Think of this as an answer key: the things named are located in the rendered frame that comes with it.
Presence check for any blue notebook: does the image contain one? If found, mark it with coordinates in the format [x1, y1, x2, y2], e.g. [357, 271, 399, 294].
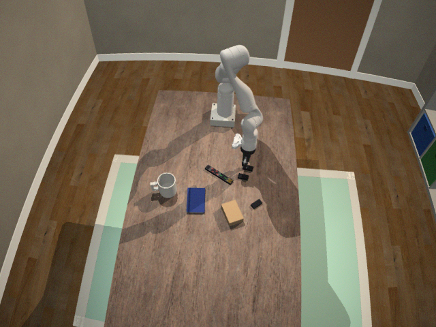
[186, 187, 205, 213]

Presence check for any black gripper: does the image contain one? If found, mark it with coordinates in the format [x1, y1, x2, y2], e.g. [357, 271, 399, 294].
[240, 147, 255, 169]

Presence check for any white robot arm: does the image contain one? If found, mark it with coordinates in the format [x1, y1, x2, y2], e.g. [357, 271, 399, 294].
[215, 45, 263, 151]

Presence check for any grey mug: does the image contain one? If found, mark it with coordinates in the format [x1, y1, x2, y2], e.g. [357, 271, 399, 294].
[151, 173, 177, 198]

